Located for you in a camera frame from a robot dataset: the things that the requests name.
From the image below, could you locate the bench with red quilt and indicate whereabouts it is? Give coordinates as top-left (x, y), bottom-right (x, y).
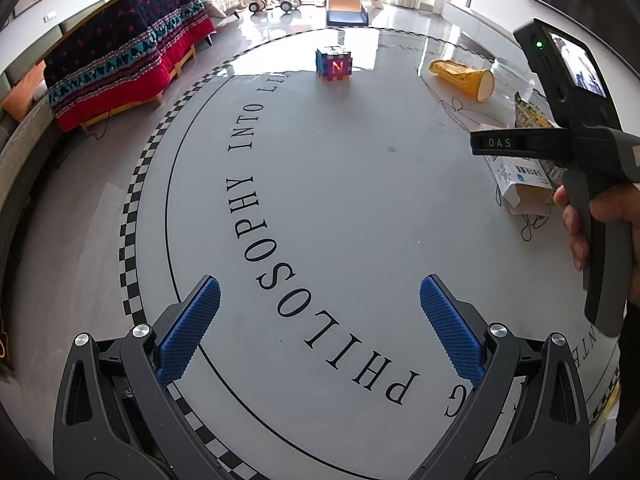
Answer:
top-left (42, 0), bottom-right (217, 134)

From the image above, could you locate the colourful toy cube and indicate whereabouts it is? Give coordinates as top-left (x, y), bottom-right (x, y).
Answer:
top-left (314, 44), bottom-right (354, 84)

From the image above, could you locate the yellow paper cup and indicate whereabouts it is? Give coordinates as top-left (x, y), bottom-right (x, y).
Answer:
top-left (428, 58), bottom-right (496, 104)

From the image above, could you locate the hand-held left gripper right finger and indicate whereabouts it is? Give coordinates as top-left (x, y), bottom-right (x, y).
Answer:
top-left (419, 274), bottom-right (591, 480)

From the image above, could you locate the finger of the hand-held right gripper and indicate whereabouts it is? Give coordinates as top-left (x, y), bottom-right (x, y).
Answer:
top-left (469, 127), bottom-right (572, 157)

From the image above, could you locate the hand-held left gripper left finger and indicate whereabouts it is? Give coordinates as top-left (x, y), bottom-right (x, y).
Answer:
top-left (52, 275), bottom-right (222, 480)

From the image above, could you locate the wooden bench frame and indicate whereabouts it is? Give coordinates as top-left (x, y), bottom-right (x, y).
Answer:
top-left (79, 34), bottom-right (212, 135)

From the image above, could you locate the white low cabinet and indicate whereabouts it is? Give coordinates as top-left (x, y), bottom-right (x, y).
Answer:
top-left (442, 2), bottom-right (522, 42)

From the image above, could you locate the person's right hand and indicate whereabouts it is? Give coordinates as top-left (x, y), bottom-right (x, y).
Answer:
top-left (552, 181), bottom-right (637, 272)

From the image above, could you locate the grey green sofa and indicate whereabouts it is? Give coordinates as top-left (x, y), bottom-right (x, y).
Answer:
top-left (0, 0), bottom-right (117, 221)

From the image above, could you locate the orange cushion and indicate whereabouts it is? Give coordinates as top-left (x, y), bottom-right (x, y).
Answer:
top-left (2, 62), bottom-right (52, 122)

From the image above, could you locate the beige snack bag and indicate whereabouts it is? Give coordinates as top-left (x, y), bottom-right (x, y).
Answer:
top-left (513, 90), bottom-right (567, 189)

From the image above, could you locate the white medicine box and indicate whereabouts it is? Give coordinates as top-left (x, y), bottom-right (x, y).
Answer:
top-left (484, 152), bottom-right (559, 217)

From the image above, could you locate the beige patterned cushion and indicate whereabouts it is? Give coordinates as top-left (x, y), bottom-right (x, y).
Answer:
top-left (204, 0), bottom-right (247, 22)

